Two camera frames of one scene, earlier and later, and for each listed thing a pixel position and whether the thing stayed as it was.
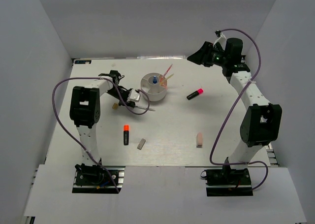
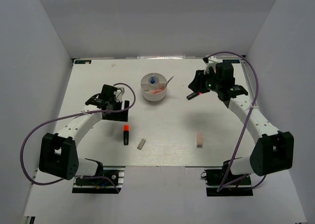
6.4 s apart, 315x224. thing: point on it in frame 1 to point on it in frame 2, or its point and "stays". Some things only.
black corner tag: (82, 61) stays
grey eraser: (141, 144) stays
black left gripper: (129, 104) to (122, 116)
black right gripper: (202, 56) to (197, 84)
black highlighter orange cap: (126, 135) stays
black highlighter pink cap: (199, 91) stays
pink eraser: (199, 140) stays
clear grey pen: (150, 109) to (168, 81)
